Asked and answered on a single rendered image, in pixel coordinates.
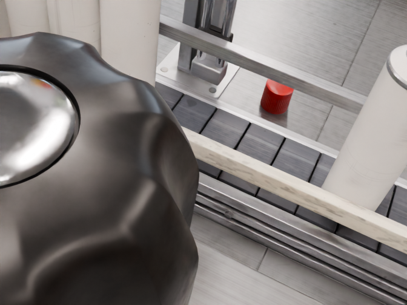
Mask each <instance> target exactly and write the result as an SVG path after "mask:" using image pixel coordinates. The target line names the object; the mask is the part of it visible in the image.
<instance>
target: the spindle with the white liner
mask: <svg viewBox="0 0 407 305"><path fill-rule="evenodd" d="M198 186H199V167H198V163H197V160H196V158H195V155H194V152H193V150H192V148H191V145H190V143H189V141H188V139H187V137H186V135H185V133H184V131H183V129H182V127H181V125H180V123H179V122H178V120H177V119H176V116H175V115H174V114H173V112H172V111H171V109H170V107H169V106H168V105H167V103H166V101H164V99H163V98H162V96H161V95H160V94H159V92H158V91H157V90H156V89H155V87H154V86H152V85H151V84H149V83H148V82H146V81H143V80H140V79H137V78H135V77H132V76H129V75H127V74H125V73H123V72H121V71H119V70H117V69H115V68H114V67H112V66H111V65H110V64H108V63H107V62H106V61H104V60H103V58H101V56H100V54H99V53H98V51H97V49H96V48H95V47H94V46H92V45H91V44H89V43H86V42H84V41H80V40H77V39H74V38H70V37H66V36H62V35H58V34H53V33H45V32H40V31H38V32H35V33H30V34H25V35H21V36H14V37H9V38H0V305H189V302H190V298H191V293H192V290H193V285H194V281H195V277H196V273H197V268H198V262H199V256H198V251H197V246H196V243H195V240H194V238H193V235H192V233H191V231H190V226H191V219H192V216H193V210H194V204H195V201H196V195H197V189H198Z"/></svg>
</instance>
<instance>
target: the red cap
mask: <svg viewBox="0 0 407 305"><path fill-rule="evenodd" d="M293 91H294V89H292V88H290V87H288V86H285V85H282V84H280V83H278V82H275V81H273V80H271V79H268V80H267V82H266V85H265V88H264V91H263V94H262V98H261V100H260V104H261V106H262V108H263V109H264V110H265V111H267V112H269V113H271V114H283V113H284V112H286V110H287V109H288V105H289V103H290V100H291V97H292V95H293Z"/></svg>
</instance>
